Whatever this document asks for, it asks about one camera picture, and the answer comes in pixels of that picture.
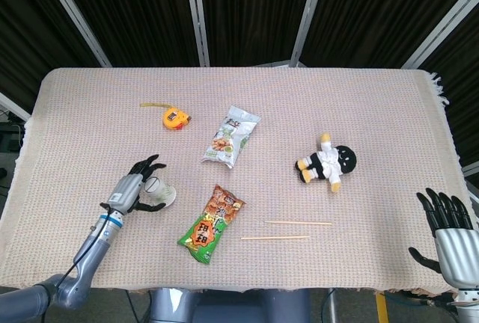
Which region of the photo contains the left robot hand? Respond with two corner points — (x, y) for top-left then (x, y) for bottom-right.
(99, 154), (168, 216)

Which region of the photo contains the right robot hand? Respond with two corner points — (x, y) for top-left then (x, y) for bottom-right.
(408, 187), (479, 289)

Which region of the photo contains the white paper cup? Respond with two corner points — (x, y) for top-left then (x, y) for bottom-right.
(140, 176), (177, 207)

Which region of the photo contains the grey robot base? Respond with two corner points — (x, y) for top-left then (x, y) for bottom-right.
(148, 288), (311, 323)

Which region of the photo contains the orange tape measure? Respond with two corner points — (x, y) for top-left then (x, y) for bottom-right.
(140, 102), (193, 130)

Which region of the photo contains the orange green snack bag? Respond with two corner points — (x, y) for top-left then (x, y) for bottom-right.
(177, 184), (247, 265)

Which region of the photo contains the white green snack bag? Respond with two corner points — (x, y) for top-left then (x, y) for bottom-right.
(200, 105), (261, 170)

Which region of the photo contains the pink woven tablecloth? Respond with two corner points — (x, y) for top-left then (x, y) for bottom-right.
(0, 67), (479, 298)

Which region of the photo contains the wooden chopstick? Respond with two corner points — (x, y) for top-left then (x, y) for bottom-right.
(264, 221), (333, 226)
(240, 236), (311, 241)

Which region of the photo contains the black white plush doll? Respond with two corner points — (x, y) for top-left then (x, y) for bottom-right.
(293, 132), (359, 194)

